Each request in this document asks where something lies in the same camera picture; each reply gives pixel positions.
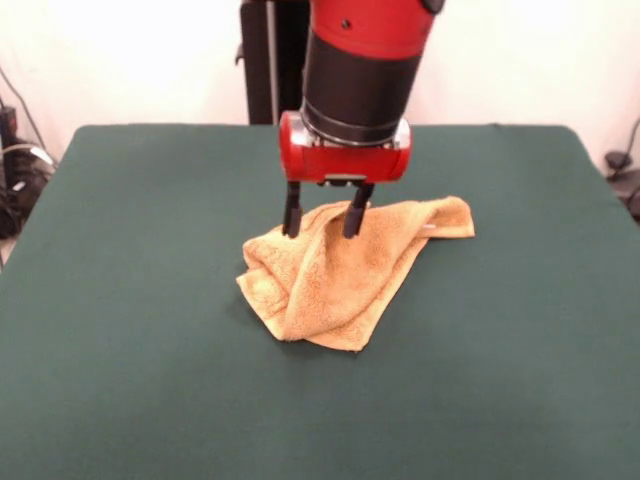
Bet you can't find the white cable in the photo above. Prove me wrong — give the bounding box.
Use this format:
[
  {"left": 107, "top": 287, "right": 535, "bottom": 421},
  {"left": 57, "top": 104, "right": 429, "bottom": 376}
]
[{"left": 0, "top": 142, "right": 54, "bottom": 169}]

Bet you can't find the black floor equipment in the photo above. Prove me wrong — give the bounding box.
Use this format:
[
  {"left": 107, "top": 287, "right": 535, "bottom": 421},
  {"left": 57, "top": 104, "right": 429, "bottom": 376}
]
[{"left": 0, "top": 102, "right": 56, "bottom": 241}]

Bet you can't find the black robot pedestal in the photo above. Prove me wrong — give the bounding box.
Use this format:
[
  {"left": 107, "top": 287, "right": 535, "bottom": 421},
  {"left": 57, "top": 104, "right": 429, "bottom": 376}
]
[{"left": 233, "top": 0, "right": 312, "bottom": 126}]

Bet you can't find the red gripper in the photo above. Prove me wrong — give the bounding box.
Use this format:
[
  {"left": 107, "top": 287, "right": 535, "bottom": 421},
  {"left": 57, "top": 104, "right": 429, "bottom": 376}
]
[{"left": 278, "top": 110, "right": 414, "bottom": 240}]

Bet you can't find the black round device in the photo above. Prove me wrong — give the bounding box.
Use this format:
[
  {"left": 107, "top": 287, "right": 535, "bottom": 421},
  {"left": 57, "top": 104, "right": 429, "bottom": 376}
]
[{"left": 603, "top": 149, "right": 640, "bottom": 219}]

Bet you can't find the orange terry towel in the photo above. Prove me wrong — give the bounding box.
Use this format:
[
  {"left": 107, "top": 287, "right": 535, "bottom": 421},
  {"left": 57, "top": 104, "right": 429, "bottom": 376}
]
[{"left": 235, "top": 195, "right": 476, "bottom": 353}]

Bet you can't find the dark green table cloth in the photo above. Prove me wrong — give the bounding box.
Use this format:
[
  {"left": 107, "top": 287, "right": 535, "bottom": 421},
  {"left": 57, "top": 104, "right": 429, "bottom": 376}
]
[{"left": 0, "top": 123, "right": 640, "bottom": 480}]

